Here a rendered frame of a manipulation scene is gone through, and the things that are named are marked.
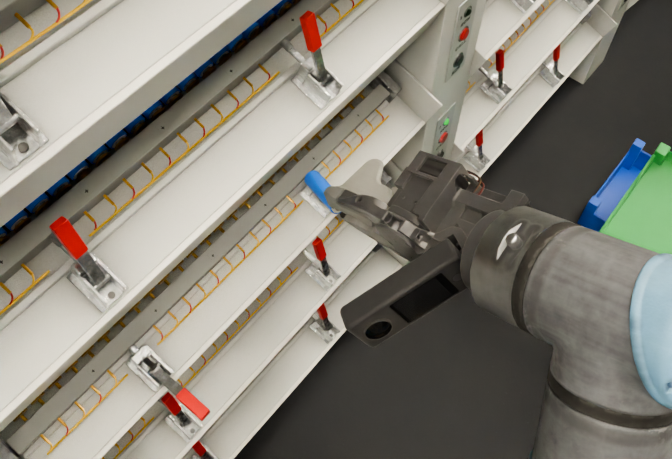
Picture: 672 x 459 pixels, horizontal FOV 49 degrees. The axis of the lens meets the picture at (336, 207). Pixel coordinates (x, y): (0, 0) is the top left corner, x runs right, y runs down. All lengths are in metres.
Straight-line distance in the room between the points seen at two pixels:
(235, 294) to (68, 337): 0.25
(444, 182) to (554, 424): 0.21
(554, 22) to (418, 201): 0.78
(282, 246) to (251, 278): 0.05
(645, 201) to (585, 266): 0.99
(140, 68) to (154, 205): 0.18
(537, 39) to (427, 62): 0.49
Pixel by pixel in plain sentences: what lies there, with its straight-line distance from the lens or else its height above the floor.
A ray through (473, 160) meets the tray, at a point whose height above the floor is 0.17.
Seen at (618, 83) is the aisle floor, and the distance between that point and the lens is 1.82.
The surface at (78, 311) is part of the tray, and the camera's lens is 0.62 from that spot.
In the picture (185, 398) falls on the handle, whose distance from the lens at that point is 0.76.
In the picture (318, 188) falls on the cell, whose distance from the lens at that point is 0.76.
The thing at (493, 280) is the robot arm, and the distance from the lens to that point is 0.56.
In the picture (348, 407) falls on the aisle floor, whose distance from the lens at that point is 1.33.
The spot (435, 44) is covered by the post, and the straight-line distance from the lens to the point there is 0.85.
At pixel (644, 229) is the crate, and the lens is 1.50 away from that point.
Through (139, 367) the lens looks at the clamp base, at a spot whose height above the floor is 0.57.
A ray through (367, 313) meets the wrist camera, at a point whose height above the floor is 0.71.
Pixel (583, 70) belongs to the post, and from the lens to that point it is 1.77.
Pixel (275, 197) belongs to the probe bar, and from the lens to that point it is 0.82.
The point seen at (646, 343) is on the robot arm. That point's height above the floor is 0.84.
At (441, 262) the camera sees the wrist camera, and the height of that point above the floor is 0.74.
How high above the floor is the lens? 1.27
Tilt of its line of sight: 58 degrees down
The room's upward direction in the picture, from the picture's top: straight up
